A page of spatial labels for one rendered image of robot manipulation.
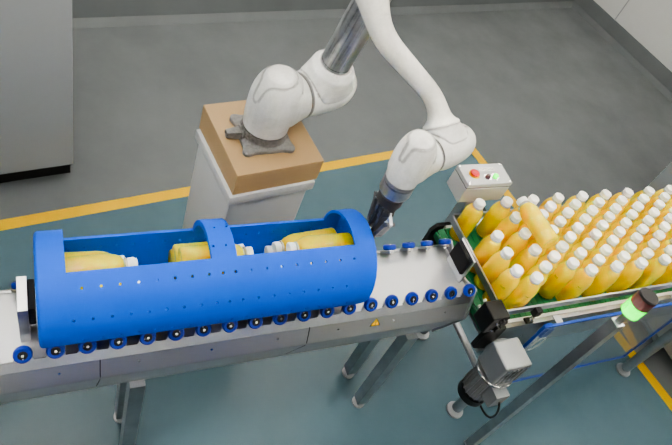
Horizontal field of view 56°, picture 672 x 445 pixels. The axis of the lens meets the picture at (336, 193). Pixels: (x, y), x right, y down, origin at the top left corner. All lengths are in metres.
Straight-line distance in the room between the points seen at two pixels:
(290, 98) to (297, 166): 0.26
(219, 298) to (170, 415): 1.17
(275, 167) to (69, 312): 0.81
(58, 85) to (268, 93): 1.25
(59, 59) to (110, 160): 0.79
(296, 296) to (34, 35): 1.57
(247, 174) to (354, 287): 0.51
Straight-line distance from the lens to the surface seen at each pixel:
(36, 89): 2.96
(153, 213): 3.27
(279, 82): 1.94
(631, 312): 2.20
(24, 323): 1.77
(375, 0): 1.61
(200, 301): 1.65
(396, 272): 2.16
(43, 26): 2.76
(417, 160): 1.60
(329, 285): 1.75
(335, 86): 2.04
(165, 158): 3.52
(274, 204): 2.22
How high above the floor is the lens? 2.56
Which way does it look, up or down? 45 degrees down
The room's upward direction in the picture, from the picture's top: 24 degrees clockwise
